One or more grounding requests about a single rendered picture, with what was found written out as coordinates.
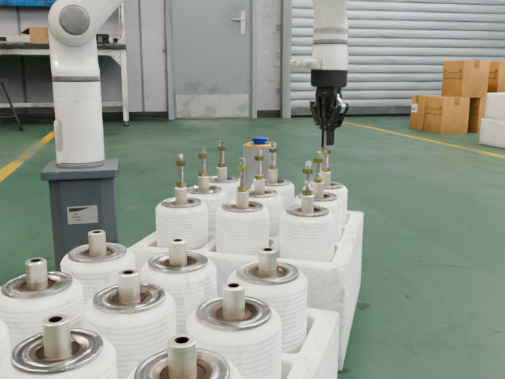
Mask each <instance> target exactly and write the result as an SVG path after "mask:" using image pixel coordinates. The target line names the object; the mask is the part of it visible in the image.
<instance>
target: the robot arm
mask: <svg viewBox="0 0 505 379"><path fill-rule="evenodd" d="M124 1H125V0H58V1H56V2H55V3H54V4H53V6H52V7H51V9H50V12H49V15H48V21H47V22H48V35H49V45H50V64H51V71H52V79H53V98H54V109H55V119H56V120H55V121H54V124H53V125H54V132H55V142H56V161H57V165H56V166H57V168H71V169H79V168H96V167H100V166H103V165H105V162H104V136H103V122H102V109H101V83H100V70H99V66H98V56H97V44H96V33H97V32H98V30H99V29H100V28H101V27H102V25H103V24H104V23H105V21H106V20H107V19H108V18H109V16H110V15H111V14H112V13H113V12H114V11H115V10H116V9H117V8H118V7H119V6H120V5H121V4H122V3H123V2H124ZM346 3H347V0H313V12H314V25H313V51H312V56H311V59H292V60H291V61H290V63H289V69H291V70H292V69H296V70H298V69H311V86H314V87H316V94H315V97H316V99H315V100H314V101H310V103H309V105H310V110H311V112H312V115H313V119H314V122H315V124H316V126H319V128H320V129H321V136H320V147H324V148H333V147H334V130H335V129H336V128H337V127H341V125H342V122H343V120H344V118H345V116H346V113H347V111H348V109H349V104H348V103H345V104H344V103H343V100H342V99H343V94H342V87H345V86H347V78H348V46H347V43H348V20H347V17H346ZM337 120H338V121H337Z"/></svg>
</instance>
